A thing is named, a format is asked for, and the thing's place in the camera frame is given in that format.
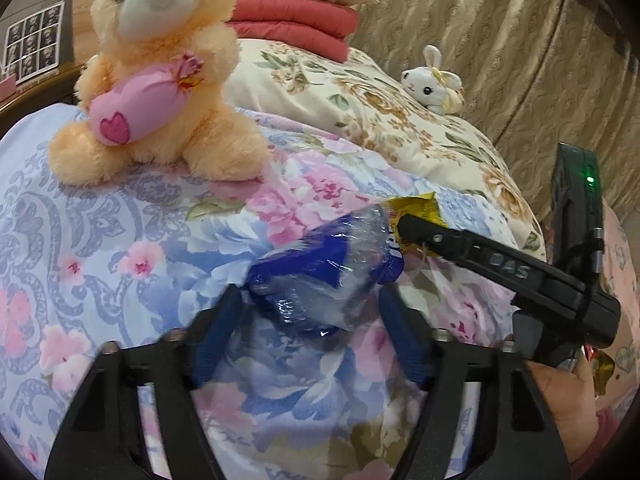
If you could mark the small pink box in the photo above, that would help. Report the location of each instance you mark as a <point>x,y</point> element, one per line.
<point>6,89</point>

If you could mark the yellow wrapper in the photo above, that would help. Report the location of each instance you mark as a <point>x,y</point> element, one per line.
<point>420,207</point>

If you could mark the white bunny plush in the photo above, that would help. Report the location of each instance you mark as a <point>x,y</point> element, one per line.
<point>425,85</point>

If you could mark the cream floral pillow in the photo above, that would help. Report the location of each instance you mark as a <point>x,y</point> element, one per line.
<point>375,100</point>

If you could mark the blue clear plastic wrapper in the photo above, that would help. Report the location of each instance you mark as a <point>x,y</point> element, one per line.
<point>310,270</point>

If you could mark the folded red blanket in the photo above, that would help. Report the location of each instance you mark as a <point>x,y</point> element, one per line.
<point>295,15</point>

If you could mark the person's right hand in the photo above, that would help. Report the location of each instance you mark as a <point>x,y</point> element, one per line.
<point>565,400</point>

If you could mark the gold foil wrapper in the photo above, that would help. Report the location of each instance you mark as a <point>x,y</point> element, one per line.
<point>602,367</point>

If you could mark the person's pink printed clothing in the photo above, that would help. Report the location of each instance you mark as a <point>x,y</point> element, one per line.
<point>622,260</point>

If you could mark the person's right forearm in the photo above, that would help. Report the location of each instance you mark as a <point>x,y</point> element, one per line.
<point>605,435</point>

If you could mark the blue pink floral bedsheet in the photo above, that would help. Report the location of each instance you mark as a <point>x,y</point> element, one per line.
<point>100,260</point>

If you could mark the wooden headboard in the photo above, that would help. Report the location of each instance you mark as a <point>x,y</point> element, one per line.
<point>45,90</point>

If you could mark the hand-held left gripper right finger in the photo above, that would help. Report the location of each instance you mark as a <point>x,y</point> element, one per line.
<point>400,340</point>

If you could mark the beige patterned curtain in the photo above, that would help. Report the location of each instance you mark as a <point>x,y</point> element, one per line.
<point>500,35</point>

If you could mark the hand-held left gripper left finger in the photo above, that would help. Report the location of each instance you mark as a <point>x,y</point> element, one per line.
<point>215,340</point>

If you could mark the black white photo sheet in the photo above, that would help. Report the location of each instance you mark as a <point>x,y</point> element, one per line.
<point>35,42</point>

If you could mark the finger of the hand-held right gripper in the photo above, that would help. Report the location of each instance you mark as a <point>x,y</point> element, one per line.
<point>430,237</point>

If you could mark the peach teddy bear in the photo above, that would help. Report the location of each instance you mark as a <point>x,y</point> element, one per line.
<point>165,90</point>

